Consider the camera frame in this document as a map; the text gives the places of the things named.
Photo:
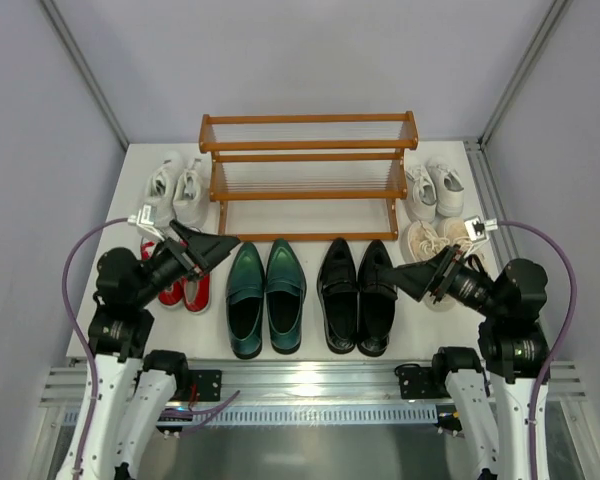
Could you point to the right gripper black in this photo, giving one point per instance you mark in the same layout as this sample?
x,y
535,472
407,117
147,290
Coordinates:
x,y
443,275

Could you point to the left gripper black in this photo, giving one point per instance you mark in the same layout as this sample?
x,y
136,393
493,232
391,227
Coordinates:
x,y
186,257

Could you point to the beige lace sneaker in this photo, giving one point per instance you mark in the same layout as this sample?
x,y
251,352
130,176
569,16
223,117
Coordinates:
x,y
454,230
420,242

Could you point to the black loafer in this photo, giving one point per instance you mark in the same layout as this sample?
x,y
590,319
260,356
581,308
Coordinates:
x,y
338,295
376,302

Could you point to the green loafer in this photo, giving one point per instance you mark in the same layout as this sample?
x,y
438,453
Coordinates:
x,y
285,292
244,300

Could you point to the red canvas shoe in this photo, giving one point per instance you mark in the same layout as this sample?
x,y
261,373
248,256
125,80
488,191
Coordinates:
x,y
197,294
173,295

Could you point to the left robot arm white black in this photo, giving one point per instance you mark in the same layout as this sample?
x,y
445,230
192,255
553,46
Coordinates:
x,y
127,388

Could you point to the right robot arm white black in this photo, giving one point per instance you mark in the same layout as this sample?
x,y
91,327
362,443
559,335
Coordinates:
x,y
499,389

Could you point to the wooden two-tier shoe shelf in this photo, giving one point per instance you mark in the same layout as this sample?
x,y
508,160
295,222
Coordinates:
x,y
319,158

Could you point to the white sneaker left inner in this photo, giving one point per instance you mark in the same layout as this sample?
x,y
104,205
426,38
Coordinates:
x,y
191,198

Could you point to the white sneaker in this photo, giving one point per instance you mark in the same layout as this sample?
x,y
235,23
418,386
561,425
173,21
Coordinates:
x,y
421,201
159,189
191,198
449,187

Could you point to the white sneaker far left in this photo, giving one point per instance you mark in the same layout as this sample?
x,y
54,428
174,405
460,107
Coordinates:
x,y
159,189

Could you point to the white sneaker right inner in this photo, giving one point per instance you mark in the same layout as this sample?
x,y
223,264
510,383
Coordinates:
x,y
421,201

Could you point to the white sneaker far right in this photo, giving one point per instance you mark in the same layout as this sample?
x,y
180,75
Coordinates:
x,y
449,187

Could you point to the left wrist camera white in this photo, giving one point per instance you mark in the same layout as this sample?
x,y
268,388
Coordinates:
x,y
152,222

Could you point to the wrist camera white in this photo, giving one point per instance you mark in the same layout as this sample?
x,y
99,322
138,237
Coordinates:
x,y
152,222
478,230

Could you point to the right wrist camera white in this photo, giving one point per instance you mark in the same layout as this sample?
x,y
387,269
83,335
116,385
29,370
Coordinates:
x,y
478,230

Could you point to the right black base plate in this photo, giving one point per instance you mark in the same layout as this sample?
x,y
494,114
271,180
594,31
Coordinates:
x,y
418,382

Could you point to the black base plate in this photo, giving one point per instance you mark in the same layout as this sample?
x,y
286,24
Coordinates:
x,y
418,382
198,386

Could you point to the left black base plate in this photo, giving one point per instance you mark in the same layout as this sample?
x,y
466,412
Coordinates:
x,y
198,386

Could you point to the aluminium mounting rail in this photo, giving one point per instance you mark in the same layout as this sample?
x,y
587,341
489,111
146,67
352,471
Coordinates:
x,y
285,382

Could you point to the slotted grey cable duct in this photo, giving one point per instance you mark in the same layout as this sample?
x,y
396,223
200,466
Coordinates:
x,y
325,415

